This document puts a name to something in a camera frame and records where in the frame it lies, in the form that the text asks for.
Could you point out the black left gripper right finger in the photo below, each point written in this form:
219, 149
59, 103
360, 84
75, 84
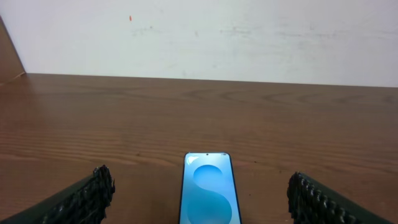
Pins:
311, 202

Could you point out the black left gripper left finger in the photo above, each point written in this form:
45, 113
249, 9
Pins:
83, 202

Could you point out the blue Samsung Galaxy smartphone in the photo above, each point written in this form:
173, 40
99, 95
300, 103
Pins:
208, 191

